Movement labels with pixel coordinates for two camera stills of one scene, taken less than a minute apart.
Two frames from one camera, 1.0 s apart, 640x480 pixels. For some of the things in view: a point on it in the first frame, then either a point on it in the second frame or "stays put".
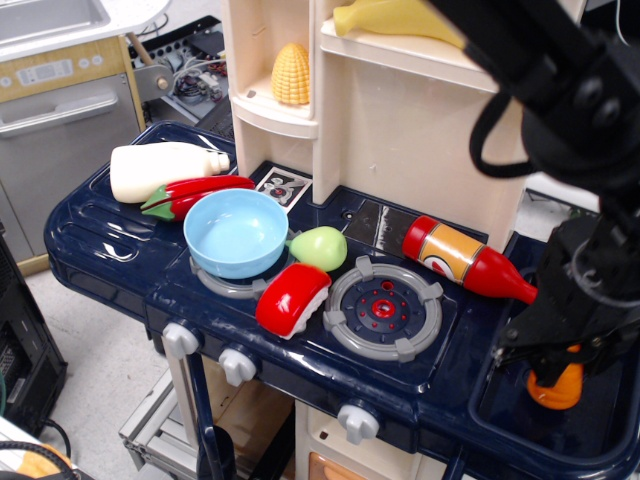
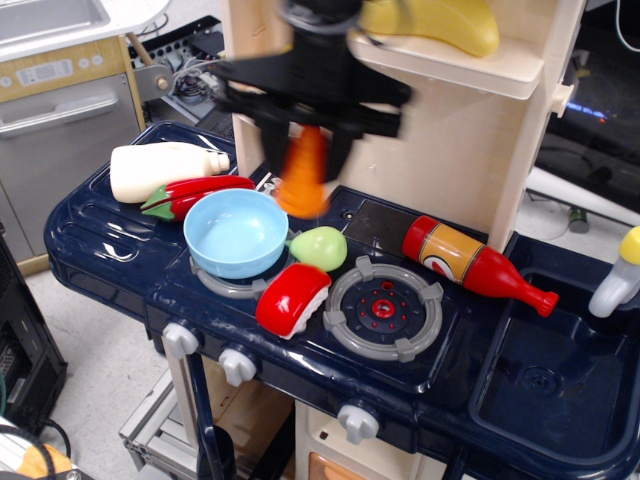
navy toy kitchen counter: [382, 320] stays put
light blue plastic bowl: [236, 234] stays put
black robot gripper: [589, 299] → [317, 82]
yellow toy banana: [413, 19] stays put
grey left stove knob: [180, 339] stays put
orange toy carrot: [567, 389] → [303, 188]
